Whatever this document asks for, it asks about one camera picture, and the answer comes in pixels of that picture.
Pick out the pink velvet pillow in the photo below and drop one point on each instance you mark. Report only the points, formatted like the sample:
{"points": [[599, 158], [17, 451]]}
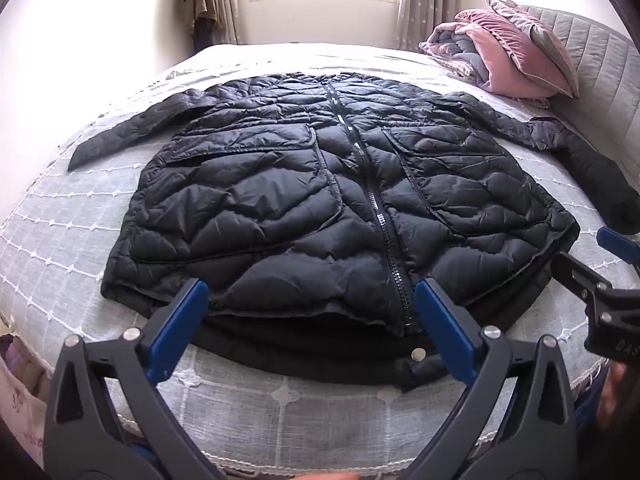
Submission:
{"points": [[500, 55]]}

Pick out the grey velvet pillow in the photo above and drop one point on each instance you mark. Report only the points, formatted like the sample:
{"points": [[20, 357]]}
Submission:
{"points": [[540, 35]]}

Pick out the bed with white grid bedspread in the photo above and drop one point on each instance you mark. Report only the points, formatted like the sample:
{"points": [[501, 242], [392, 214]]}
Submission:
{"points": [[75, 220]]}

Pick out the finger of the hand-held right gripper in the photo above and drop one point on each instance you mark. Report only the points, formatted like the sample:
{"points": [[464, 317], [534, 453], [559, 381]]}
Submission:
{"points": [[575, 272], [617, 241]]}

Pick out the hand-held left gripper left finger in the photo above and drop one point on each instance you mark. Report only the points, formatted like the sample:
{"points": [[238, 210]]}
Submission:
{"points": [[182, 320]]}

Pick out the grey quilted headboard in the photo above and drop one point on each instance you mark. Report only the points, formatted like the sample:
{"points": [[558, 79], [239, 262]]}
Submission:
{"points": [[595, 60]]}

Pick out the person's right forearm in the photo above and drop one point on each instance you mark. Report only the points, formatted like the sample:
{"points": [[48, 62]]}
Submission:
{"points": [[617, 400]]}

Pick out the folded pink grey quilt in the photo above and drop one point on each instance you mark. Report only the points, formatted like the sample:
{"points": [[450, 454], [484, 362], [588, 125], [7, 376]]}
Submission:
{"points": [[452, 47]]}

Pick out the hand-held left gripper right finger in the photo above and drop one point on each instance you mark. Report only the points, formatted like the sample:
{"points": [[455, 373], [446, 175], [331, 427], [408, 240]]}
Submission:
{"points": [[442, 325]]}

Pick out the black puffer jacket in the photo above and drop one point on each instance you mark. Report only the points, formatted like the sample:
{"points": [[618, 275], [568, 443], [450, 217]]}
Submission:
{"points": [[300, 200]]}

